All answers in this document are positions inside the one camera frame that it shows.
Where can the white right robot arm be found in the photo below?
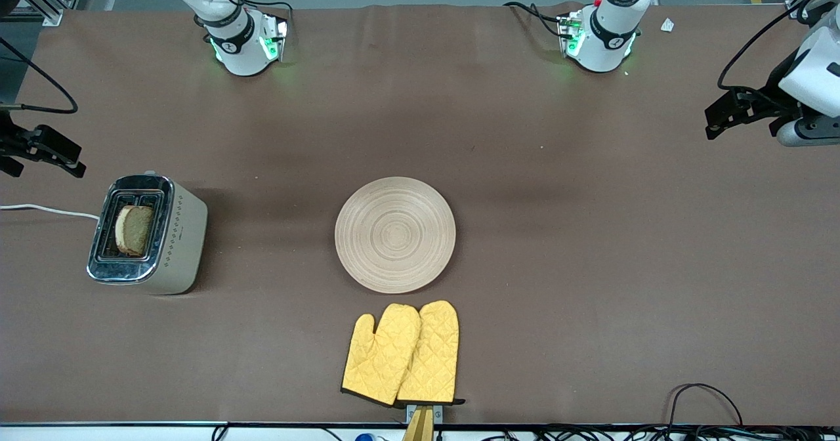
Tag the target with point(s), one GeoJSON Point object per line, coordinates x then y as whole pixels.
{"type": "Point", "coordinates": [237, 50]}

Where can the yellow wooden stick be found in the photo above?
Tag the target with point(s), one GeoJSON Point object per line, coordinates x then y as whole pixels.
{"type": "Point", "coordinates": [420, 428]}

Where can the small blue cap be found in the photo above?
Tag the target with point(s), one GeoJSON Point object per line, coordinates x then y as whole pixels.
{"type": "Point", "coordinates": [367, 437]}

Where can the brown bread slice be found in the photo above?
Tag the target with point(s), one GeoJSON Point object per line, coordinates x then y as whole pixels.
{"type": "Point", "coordinates": [136, 231]}

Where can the brown table cover sheet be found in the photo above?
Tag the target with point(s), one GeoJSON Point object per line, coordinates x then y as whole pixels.
{"type": "Point", "coordinates": [525, 165]}

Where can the small white paper scrap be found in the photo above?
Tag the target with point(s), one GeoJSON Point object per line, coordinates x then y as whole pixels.
{"type": "Point", "coordinates": [667, 25]}

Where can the round wooden plate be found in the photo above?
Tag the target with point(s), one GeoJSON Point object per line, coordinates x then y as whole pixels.
{"type": "Point", "coordinates": [395, 234]}

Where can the beige chrome two-slot toaster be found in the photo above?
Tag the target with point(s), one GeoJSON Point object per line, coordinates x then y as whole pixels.
{"type": "Point", "coordinates": [177, 257]}

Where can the small metal bracket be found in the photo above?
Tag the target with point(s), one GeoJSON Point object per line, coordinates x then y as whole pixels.
{"type": "Point", "coordinates": [436, 411]}

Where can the yellow quilted oven mitt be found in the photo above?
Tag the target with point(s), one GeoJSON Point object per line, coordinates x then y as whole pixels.
{"type": "Point", "coordinates": [377, 356]}
{"type": "Point", "coordinates": [433, 356]}

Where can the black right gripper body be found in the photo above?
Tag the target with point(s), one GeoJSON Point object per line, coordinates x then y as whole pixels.
{"type": "Point", "coordinates": [9, 140]}

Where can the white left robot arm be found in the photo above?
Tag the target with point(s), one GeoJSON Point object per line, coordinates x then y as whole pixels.
{"type": "Point", "coordinates": [607, 34]}

